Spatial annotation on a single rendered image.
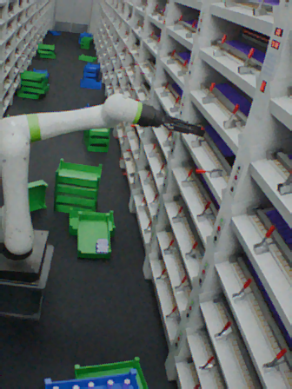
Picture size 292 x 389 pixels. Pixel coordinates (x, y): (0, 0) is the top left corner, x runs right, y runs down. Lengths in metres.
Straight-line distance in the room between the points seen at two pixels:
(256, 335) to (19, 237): 0.96
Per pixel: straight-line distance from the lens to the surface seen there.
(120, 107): 1.50
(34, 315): 2.04
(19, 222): 1.55
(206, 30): 1.74
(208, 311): 1.47
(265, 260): 1.11
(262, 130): 1.14
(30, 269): 1.78
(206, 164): 1.54
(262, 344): 1.16
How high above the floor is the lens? 1.58
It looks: 30 degrees down
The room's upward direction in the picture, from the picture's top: 11 degrees clockwise
